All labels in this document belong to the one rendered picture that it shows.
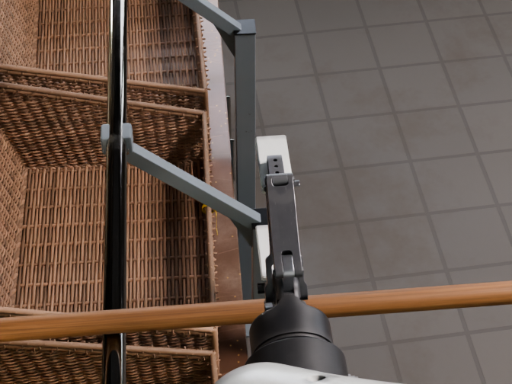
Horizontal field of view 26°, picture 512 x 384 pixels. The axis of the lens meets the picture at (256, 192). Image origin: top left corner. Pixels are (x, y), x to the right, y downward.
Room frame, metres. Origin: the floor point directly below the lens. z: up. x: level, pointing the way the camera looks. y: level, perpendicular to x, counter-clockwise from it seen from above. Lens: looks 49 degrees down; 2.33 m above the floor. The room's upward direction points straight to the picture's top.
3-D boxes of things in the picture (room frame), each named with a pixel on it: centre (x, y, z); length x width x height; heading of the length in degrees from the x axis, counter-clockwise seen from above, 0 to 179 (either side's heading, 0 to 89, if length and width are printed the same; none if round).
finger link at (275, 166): (0.70, -0.02, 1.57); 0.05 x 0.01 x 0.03; 5
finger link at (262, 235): (0.73, -0.02, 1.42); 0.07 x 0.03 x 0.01; 5
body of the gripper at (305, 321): (0.59, -0.03, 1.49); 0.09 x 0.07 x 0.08; 5
